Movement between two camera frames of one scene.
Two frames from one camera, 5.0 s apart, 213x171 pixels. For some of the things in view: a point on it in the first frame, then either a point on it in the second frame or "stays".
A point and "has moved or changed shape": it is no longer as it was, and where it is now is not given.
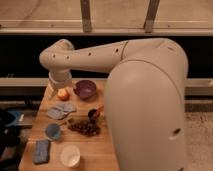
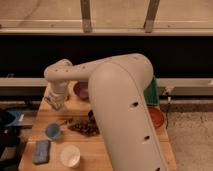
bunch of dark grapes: (88, 127) stays
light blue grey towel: (61, 109) has moved or changed shape
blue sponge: (41, 152) stays
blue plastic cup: (53, 131) stays
